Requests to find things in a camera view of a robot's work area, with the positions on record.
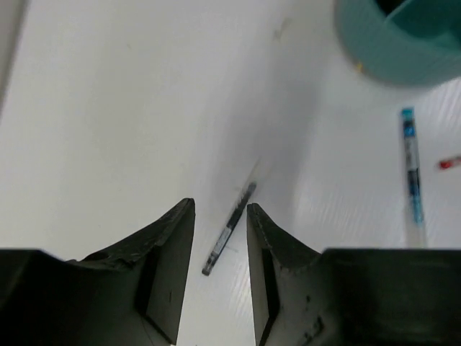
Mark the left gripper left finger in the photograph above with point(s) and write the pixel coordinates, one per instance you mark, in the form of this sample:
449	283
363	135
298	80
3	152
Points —
129	293

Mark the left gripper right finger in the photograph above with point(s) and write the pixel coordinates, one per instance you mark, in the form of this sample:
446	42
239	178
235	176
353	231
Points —
349	296

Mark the black gel pen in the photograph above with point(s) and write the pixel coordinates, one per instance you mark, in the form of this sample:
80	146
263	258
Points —
231	223

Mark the red gel pen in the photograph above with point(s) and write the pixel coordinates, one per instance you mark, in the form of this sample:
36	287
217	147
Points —
450	162

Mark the blue gel pen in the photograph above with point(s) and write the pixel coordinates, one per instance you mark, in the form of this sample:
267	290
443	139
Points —
416	228

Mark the teal round compartment organizer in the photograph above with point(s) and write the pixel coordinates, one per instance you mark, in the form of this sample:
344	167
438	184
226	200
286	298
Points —
408	43

